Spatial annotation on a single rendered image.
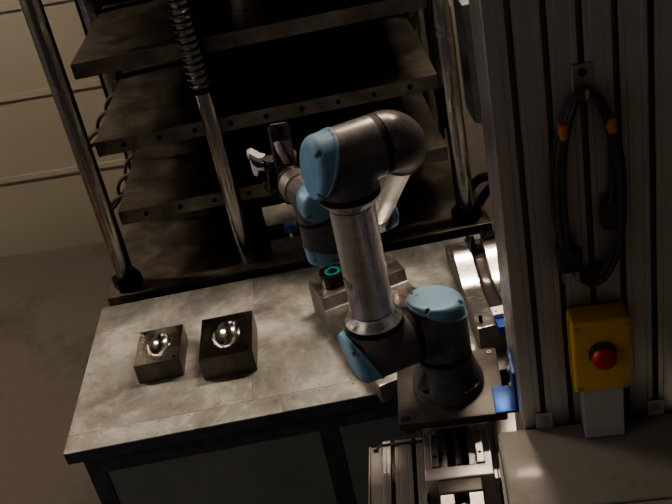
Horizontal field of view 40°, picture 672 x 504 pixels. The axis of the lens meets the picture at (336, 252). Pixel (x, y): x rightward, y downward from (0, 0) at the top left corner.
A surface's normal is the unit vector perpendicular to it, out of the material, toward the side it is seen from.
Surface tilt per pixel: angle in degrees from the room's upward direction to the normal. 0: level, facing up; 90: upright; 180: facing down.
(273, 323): 0
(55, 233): 90
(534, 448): 0
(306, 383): 0
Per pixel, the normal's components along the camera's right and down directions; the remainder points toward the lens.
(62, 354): -0.18, -0.85
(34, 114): -0.04, 0.51
